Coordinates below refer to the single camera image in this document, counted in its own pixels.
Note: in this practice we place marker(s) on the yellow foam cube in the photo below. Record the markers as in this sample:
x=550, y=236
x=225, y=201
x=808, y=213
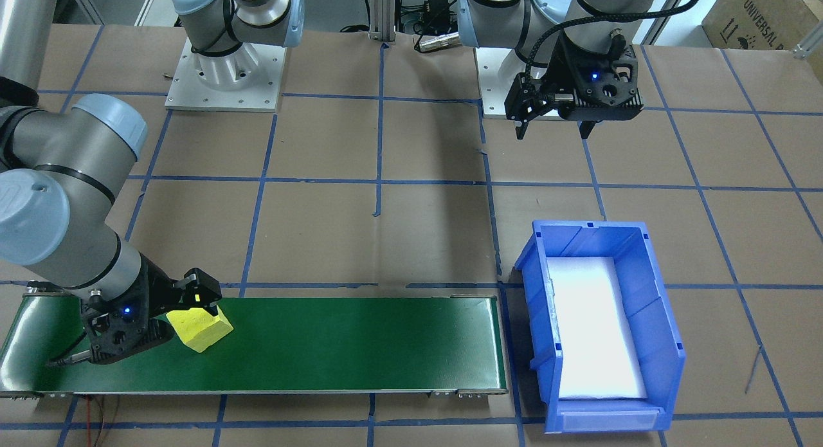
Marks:
x=206, y=334

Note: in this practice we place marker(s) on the silver metal cylinder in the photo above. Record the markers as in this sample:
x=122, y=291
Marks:
x=437, y=42

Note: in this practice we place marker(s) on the black power box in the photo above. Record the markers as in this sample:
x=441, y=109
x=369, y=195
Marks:
x=437, y=6

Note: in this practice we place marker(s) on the green conveyor belt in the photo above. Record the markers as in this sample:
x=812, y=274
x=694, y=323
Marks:
x=353, y=344

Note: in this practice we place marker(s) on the brown cardboard box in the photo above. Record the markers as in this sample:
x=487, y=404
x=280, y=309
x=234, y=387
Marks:
x=771, y=9

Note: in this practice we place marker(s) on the blue plastic storage bin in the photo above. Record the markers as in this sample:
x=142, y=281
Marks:
x=656, y=318

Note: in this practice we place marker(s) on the white foam pad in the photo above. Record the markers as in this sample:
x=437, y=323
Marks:
x=595, y=331

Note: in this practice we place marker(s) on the white square base plate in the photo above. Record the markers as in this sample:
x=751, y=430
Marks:
x=495, y=106
x=257, y=93

